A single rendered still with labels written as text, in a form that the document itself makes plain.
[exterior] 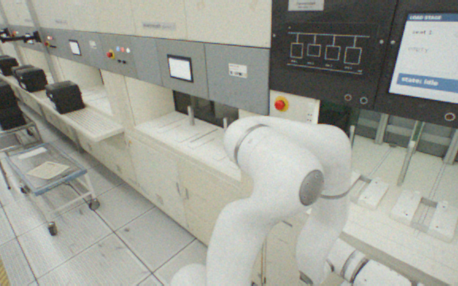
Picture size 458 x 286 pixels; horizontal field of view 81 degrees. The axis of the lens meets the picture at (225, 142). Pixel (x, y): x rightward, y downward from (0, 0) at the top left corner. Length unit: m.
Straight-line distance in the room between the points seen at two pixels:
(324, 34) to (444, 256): 0.91
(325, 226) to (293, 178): 0.33
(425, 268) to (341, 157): 0.76
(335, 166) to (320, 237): 0.22
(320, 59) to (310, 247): 0.60
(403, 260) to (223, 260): 0.83
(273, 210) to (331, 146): 0.19
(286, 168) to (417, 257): 0.93
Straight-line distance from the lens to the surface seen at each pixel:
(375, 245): 1.25
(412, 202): 1.47
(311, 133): 0.54
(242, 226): 0.49
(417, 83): 0.92
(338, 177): 0.60
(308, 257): 0.75
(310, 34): 1.00
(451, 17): 0.89
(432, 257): 1.31
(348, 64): 0.96
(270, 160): 0.42
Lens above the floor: 1.74
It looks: 28 degrees down
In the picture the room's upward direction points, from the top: 3 degrees counter-clockwise
